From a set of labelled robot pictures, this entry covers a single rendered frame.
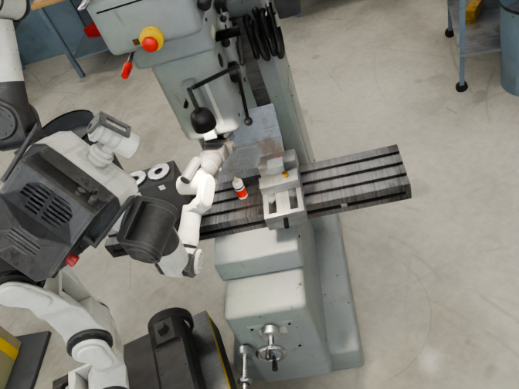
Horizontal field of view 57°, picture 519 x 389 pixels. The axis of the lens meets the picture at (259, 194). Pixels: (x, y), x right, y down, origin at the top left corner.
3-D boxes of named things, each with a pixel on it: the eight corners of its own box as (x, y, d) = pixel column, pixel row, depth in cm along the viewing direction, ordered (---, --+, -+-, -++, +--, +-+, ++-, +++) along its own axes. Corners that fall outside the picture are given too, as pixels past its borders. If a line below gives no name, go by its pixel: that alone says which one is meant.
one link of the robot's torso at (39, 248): (53, 322, 117) (133, 220, 106) (-70, 238, 112) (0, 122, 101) (101, 263, 145) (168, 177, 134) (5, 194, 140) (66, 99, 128)
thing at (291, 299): (334, 376, 217) (305, 306, 176) (265, 385, 223) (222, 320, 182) (316, 238, 274) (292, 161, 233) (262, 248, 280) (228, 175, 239)
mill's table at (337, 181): (412, 198, 181) (410, 184, 175) (113, 258, 204) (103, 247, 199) (398, 158, 197) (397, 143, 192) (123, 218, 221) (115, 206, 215)
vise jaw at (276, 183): (300, 187, 180) (298, 179, 178) (262, 196, 183) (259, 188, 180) (299, 176, 185) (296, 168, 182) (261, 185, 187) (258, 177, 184)
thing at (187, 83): (216, 137, 158) (193, 84, 143) (205, 140, 158) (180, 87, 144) (217, 130, 160) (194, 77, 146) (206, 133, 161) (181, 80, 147)
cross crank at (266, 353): (291, 370, 178) (283, 355, 170) (260, 373, 180) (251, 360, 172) (289, 330, 189) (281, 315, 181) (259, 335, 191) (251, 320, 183)
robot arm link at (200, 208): (217, 177, 161) (211, 216, 158) (196, 178, 166) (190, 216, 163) (205, 171, 156) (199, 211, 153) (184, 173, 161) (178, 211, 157)
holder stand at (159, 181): (191, 211, 199) (172, 176, 185) (142, 225, 201) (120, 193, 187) (191, 191, 207) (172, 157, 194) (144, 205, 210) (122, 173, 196)
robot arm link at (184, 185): (222, 176, 166) (209, 200, 159) (198, 177, 172) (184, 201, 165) (208, 152, 159) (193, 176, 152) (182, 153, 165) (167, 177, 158)
